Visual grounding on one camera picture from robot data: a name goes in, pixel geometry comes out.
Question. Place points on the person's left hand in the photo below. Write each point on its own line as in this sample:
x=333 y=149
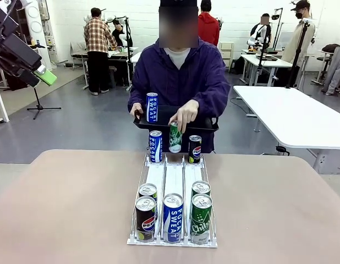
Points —
x=186 y=112

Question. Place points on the black Pepsi can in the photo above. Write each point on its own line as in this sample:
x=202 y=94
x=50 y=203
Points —
x=145 y=220
x=195 y=150
x=147 y=189

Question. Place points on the person in red hoodie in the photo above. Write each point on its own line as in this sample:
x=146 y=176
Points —
x=208 y=27

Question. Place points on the white lab table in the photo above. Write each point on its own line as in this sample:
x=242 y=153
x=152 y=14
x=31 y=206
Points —
x=266 y=60

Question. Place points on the person's right hand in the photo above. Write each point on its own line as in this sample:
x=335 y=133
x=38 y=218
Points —
x=137 y=110

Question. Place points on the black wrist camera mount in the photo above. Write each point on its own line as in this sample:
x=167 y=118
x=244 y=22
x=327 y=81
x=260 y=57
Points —
x=5 y=23

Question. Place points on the person's left forearm purple sleeve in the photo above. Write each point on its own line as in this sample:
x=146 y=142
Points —
x=211 y=93

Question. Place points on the tall black camera stand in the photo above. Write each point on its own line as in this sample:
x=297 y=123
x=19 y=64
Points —
x=298 y=55

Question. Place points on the green Chilsung cider can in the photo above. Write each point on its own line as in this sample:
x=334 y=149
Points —
x=200 y=187
x=175 y=140
x=200 y=220

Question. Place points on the person in plaid shirt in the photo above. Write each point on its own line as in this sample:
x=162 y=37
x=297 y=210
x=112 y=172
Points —
x=98 y=41

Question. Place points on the white humanoid robot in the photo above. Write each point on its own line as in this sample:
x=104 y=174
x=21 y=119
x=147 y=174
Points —
x=117 y=24

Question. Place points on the white drawer cabinet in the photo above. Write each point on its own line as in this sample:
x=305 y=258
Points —
x=226 y=53

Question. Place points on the black tripod stand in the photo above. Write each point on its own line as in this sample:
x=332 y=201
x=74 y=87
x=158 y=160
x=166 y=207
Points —
x=128 y=33

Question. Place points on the grey work table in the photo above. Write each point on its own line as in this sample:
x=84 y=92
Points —
x=120 y=53

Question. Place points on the person's right forearm purple sleeve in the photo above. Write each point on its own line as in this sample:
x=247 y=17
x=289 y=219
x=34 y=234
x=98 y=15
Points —
x=137 y=96

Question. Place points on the black microphone stand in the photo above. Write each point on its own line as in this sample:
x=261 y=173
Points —
x=38 y=105

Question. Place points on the black bag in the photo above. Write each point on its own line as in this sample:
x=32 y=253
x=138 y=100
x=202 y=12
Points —
x=16 y=82

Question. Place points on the blue Pocari Sweat can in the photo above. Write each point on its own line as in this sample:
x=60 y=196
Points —
x=155 y=147
x=173 y=220
x=152 y=108

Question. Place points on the person in beige coat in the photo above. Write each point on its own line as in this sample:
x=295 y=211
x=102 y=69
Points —
x=299 y=41

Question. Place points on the person in black tee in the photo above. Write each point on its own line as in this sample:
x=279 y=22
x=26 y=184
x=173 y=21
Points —
x=259 y=28

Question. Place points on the grey hanging coat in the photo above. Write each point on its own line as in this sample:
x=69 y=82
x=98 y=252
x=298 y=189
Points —
x=335 y=71

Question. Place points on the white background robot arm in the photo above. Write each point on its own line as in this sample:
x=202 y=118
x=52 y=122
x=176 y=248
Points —
x=255 y=35

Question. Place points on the person in purple jacket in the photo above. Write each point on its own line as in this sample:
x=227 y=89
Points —
x=181 y=77

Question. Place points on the white tower air conditioner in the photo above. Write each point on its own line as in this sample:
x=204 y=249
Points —
x=35 y=30

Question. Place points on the black plastic tray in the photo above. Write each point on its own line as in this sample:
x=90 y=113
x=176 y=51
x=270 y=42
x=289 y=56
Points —
x=197 y=125

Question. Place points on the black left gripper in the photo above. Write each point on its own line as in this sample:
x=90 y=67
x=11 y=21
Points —
x=16 y=53

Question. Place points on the large white table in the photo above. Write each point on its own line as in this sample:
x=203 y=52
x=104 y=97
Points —
x=291 y=115

